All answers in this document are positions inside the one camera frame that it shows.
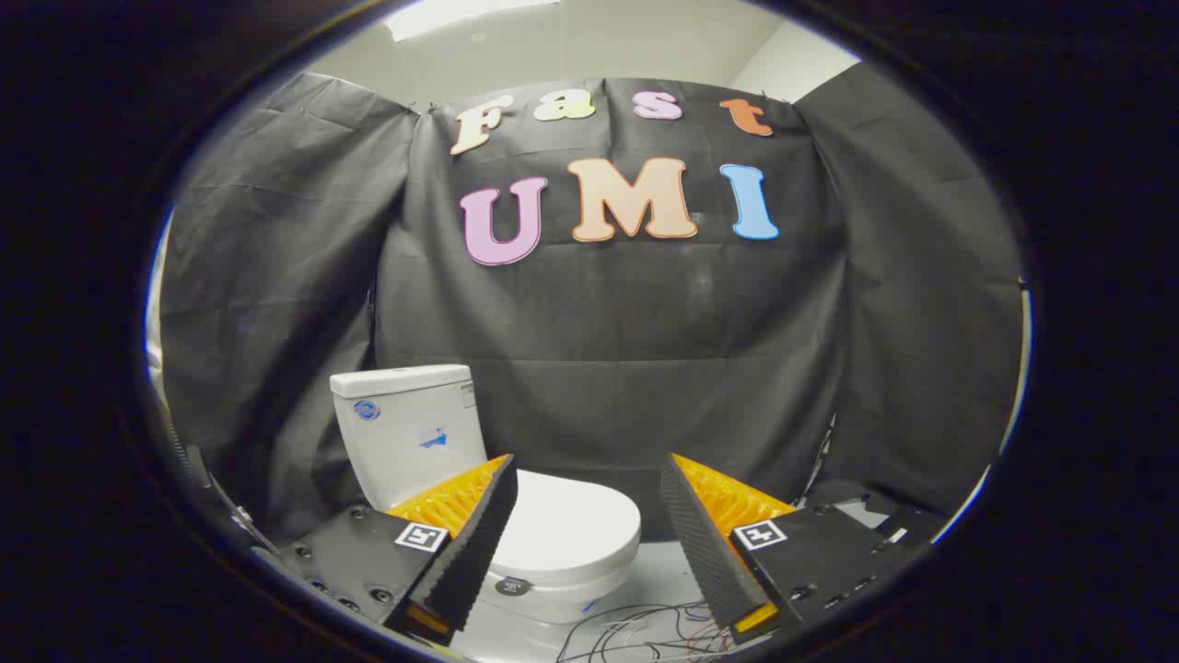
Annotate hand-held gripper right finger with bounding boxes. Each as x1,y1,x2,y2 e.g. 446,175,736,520
660,453,922,646

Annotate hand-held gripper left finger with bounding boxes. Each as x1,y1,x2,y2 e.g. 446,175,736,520
276,453,519,646

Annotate white toilet lid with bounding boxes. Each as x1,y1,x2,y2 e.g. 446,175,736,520
491,470,643,590

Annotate white ceramic toilet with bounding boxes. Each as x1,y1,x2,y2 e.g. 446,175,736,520
330,365,643,625

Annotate black flat box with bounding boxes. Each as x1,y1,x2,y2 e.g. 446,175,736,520
861,497,950,552

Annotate black backdrop cloth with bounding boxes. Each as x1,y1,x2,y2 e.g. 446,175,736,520
157,63,1023,544

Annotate ceiling light panel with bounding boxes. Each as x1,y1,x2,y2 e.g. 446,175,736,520
385,0,559,42

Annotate tangle of black cables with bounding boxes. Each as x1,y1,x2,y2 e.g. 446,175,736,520
557,601,733,663

